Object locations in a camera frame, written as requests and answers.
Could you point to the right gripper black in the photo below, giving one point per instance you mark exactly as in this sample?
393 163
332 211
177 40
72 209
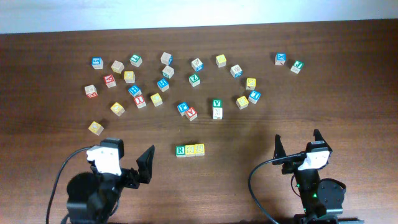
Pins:
291 165

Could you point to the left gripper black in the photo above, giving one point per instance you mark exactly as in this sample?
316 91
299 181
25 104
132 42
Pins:
133 178

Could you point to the green R block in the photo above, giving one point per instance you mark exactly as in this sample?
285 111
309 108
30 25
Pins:
180 151

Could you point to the yellow S block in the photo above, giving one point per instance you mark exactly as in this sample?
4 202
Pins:
199 149
190 150

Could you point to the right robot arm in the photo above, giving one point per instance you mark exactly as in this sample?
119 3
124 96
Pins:
322 199

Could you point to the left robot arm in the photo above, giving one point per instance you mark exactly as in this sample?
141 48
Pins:
94 196

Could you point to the yellow O block lower left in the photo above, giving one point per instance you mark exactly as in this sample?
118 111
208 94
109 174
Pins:
96 128

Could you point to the yellow o block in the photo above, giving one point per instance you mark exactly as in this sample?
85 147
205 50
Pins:
96 128
117 109

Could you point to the red I block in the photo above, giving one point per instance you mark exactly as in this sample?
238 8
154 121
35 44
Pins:
140 101

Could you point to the blue T block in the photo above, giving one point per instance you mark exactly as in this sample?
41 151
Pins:
254 96

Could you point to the yellow C block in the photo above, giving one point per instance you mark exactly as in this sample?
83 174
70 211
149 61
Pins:
156 99

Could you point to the blue P block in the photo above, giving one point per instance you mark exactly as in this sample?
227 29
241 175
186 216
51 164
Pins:
182 108

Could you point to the red V block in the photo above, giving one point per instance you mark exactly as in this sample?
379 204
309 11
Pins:
191 114

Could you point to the yellow block right lower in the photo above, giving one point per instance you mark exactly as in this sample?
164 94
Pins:
242 102

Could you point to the blue H block left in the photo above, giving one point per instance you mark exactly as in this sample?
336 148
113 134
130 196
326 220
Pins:
135 91

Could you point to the blue h block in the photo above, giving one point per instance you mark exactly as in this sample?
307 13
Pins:
135 91
163 85

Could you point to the yellow block right upper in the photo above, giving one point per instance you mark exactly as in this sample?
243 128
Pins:
250 84

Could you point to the green J block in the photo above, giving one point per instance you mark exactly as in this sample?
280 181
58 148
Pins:
297 66

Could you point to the blue H block centre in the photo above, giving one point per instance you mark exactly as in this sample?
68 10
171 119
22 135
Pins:
163 85

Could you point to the plain white picture block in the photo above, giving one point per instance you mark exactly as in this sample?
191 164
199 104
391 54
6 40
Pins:
217 113

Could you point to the blue X block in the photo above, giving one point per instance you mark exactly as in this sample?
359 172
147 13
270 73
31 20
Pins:
280 58

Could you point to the yellow G block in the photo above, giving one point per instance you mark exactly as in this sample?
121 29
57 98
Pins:
129 77

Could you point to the red A block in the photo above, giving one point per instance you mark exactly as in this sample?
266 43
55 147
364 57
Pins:
109 81

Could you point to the red-sided wooden block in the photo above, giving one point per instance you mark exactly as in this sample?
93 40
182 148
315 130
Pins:
91 91

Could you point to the green V block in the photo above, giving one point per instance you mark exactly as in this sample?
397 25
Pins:
217 103

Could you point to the wooden block blue side right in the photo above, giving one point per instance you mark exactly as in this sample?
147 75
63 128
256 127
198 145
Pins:
236 71

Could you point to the wooden block green side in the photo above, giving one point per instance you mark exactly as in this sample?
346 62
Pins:
168 72

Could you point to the green Z block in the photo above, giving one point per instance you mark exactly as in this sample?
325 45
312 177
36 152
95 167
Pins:
194 80

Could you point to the plain wooden block yellow side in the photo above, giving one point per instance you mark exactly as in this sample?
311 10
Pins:
117 67

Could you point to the green L block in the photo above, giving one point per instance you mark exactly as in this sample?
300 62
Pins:
136 60

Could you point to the wooden picture block blue side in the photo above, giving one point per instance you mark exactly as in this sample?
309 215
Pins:
197 64

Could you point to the blue S block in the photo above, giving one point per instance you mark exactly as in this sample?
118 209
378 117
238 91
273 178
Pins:
97 63

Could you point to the yellow block top centre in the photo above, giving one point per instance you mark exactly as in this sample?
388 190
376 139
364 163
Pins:
221 60

